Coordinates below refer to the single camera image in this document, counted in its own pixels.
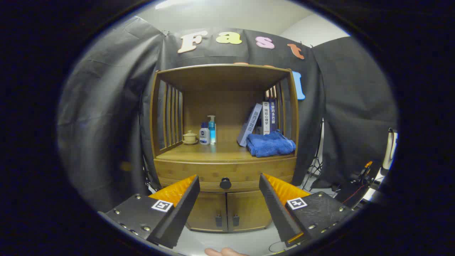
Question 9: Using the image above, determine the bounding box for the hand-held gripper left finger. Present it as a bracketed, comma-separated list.
[98, 174, 200, 249]

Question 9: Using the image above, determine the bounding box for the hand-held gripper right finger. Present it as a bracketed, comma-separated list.
[258, 173, 356, 248]

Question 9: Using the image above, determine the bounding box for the wooden cabinet door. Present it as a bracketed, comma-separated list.
[227, 191, 272, 232]
[186, 192, 228, 232]

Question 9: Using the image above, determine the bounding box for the wooden countertop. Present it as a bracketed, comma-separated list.
[156, 140, 296, 161]

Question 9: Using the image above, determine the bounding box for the wooden cabinet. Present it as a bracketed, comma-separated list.
[149, 63, 300, 233]

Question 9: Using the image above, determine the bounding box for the black tripod stand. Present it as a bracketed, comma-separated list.
[302, 119, 326, 192]

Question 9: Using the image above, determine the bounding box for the folded blue towel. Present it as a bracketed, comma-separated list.
[246, 130, 296, 158]

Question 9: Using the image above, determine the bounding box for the beige lidded teacup with saucer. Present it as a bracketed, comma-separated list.
[182, 130, 198, 145]

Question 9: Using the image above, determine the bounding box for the white lotion bottle blue cap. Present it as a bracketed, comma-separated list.
[199, 122, 211, 145]

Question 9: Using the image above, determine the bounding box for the blue pump bottle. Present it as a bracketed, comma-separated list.
[207, 115, 217, 144]

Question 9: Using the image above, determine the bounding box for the black equipment with orange clip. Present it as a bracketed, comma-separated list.
[334, 161, 382, 210]

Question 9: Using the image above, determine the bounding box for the grey book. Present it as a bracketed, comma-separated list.
[237, 103, 263, 147]

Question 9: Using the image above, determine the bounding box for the dark blue book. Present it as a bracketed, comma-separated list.
[269, 99, 278, 133]

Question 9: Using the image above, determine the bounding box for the black backdrop cloth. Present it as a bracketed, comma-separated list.
[57, 16, 398, 213]

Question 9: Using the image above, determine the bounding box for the white object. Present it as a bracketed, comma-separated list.
[382, 128, 398, 170]

